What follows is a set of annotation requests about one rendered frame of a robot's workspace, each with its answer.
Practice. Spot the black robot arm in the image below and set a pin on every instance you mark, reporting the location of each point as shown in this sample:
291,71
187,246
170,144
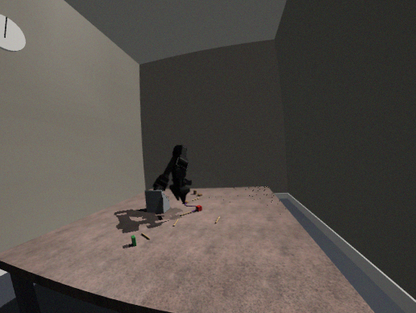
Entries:
178,166

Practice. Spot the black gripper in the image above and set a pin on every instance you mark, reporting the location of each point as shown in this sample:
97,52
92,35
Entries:
178,189

